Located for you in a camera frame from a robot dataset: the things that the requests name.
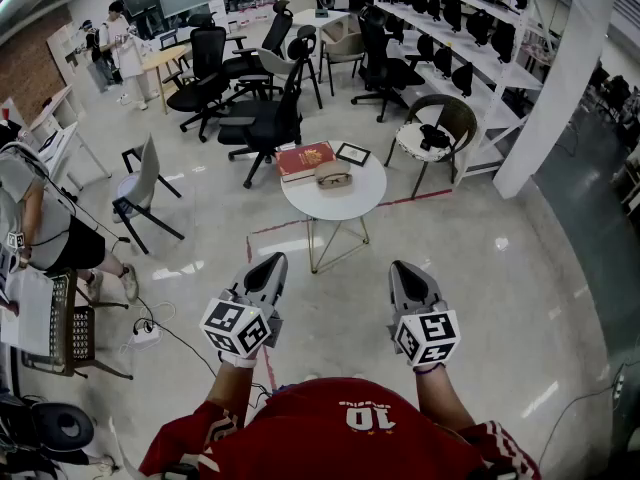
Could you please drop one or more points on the white-backed chair black frame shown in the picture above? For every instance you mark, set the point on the white-backed chair black frame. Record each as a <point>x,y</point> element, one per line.
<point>147,168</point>

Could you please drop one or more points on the white pillar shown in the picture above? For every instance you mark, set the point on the white pillar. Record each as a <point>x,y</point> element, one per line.
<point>550,93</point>

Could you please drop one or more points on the beige armchair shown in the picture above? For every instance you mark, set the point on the beige armchair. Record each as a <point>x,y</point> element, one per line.
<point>345,48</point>

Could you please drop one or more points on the round white side table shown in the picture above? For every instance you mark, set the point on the round white side table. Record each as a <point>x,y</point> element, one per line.
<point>345,203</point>

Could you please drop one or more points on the white metal shelf rack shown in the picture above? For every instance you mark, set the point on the white metal shelf rack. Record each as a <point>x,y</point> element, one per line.
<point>500,73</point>

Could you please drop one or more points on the white seat cushion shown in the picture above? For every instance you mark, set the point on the white seat cushion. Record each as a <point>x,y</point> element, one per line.
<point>410,143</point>

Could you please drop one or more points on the white power strip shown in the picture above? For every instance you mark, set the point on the white power strip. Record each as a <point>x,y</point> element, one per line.
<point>147,335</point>

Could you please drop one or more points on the person's right forearm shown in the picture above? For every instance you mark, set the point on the person's right forearm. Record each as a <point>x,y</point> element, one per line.
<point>440,398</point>

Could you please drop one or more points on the red book with gold print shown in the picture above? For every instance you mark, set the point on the red book with gold print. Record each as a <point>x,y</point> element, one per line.
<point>300,160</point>

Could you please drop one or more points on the round wooden table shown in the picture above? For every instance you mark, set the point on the round wooden table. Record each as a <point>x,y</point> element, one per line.
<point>162,55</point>

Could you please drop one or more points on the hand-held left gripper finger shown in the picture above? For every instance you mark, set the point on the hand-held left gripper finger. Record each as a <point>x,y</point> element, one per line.
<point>239,284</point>
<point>277,288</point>

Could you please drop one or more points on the brown metal mesh chair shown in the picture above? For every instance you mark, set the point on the brown metal mesh chair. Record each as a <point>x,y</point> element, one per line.
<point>82,328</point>

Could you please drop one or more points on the person's left hand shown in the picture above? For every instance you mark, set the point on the person's left hand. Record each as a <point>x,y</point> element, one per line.
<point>239,361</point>

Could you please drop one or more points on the black round stool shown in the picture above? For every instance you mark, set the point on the black round stool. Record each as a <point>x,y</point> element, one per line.
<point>62,425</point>

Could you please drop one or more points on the brown wicker armchair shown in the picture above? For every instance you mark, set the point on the brown wicker armchair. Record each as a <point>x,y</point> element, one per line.
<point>465,118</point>

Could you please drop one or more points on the person's red jersey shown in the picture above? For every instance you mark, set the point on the person's red jersey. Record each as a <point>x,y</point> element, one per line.
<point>330,443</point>

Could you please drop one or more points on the black picture frame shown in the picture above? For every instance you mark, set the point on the black picture frame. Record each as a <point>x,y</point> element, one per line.
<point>352,154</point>

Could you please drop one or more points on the black office chair tall back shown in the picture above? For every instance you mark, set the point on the black office chair tall back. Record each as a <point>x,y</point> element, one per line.
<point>207,53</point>

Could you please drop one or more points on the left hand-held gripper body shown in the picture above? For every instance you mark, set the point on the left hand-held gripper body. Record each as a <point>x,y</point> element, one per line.
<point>235,325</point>

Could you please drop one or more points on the grey shell chair black legs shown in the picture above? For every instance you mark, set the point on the grey shell chair black legs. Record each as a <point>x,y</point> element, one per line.
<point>275,63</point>

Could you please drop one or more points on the white desk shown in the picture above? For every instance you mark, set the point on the white desk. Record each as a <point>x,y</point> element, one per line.
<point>65,143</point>

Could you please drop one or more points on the white square table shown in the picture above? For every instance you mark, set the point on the white square table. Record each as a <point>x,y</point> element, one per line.
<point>320,20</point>

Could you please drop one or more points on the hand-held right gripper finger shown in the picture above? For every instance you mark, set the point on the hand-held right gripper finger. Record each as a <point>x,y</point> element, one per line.
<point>432,290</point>
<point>395,288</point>

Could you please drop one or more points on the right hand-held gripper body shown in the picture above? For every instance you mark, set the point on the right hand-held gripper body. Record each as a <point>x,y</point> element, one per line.
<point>430,335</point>

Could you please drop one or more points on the beige glasses case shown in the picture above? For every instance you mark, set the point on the beige glasses case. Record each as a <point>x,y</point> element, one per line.
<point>332,167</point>

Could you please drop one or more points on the person's left forearm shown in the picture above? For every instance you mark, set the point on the person's left forearm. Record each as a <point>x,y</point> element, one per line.
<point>230,393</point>

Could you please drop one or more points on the white paper sheet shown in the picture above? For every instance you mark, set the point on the white paper sheet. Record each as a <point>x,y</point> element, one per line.
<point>30,313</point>

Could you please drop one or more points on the black device on cushion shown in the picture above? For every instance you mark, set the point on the black device on cushion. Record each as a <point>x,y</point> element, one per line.
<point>432,135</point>

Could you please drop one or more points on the row of black bags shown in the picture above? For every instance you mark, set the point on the row of black bags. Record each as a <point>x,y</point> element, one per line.
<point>502,40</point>

